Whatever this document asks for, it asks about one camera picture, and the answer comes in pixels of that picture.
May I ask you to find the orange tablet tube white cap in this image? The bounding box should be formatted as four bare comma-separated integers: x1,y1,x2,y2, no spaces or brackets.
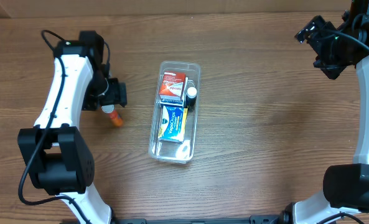
101,105,123,127

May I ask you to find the white blue plaster box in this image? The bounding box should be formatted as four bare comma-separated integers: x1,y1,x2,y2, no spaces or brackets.
160,99,184,108

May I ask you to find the red white medicine box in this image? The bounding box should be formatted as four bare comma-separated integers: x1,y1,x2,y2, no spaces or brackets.
159,72,186,100

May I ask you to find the blue yellow VapoDrops box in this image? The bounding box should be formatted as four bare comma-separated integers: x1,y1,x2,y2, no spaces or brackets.
158,106,188,142

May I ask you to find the dark syrup bottle white cap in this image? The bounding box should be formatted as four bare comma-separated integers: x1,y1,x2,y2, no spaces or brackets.
185,87,197,111

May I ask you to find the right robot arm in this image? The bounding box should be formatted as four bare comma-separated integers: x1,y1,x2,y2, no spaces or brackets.
250,0,369,224

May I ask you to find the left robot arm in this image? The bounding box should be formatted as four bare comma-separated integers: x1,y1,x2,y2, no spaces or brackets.
17,30,127,223

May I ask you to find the clear plastic container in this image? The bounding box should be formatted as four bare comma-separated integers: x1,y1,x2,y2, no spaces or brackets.
148,61,201,164

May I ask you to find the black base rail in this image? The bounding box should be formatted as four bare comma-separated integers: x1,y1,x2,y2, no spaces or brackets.
112,215,279,224

